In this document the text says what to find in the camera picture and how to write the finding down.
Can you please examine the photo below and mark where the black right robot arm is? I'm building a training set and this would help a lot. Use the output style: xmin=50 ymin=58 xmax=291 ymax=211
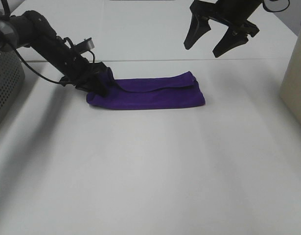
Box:
xmin=184 ymin=0 xmax=263 ymax=58

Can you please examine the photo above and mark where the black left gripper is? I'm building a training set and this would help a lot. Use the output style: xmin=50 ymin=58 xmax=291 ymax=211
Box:
xmin=59 ymin=58 xmax=115 ymax=97

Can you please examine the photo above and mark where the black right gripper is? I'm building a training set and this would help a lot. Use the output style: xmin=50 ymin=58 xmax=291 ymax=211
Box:
xmin=184 ymin=0 xmax=260 ymax=58

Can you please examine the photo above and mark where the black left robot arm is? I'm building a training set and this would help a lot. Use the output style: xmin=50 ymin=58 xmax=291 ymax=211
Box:
xmin=0 ymin=10 xmax=109 ymax=97

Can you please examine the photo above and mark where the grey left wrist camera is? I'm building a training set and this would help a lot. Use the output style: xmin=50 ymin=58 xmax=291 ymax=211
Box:
xmin=74 ymin=38 xmax=94 ymax=54

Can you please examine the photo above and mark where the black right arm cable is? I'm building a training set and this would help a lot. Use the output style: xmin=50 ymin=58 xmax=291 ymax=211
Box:
xmin=262 ymin=0 xmax=289 ymax=13

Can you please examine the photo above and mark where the beige fabric bin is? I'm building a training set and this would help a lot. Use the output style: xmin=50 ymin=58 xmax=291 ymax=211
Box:
xmin=279 ymin=30 xmax=301 ymax=124

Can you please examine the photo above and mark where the purple towel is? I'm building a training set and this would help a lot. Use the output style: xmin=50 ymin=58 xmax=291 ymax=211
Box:
xmin=86 ymin=71 xmax=206 ymax=110

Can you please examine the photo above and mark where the grey perforated laundry basket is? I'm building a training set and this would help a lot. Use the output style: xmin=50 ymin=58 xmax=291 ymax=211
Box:
xmin=0 ymin=9 xmax=26 ymax=133

